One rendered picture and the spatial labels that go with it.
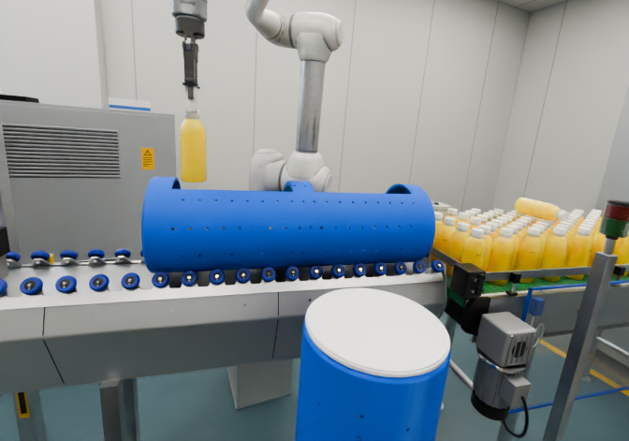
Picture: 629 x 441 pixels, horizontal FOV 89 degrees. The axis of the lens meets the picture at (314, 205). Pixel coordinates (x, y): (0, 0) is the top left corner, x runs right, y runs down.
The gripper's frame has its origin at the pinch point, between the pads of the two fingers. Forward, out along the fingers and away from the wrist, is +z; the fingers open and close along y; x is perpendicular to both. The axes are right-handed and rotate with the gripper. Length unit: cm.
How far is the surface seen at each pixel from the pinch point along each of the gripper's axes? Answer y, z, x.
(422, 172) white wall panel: -310, 59, 288
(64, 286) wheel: 11, 49, -31
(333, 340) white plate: 53, 42, 27
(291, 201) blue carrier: 9.4, 27.1, 27.6
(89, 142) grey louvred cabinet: -129, 22, -73
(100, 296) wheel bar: 11, 52, -23
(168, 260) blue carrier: 12.6, 42.5, -5.9
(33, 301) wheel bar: 11, 52, -38
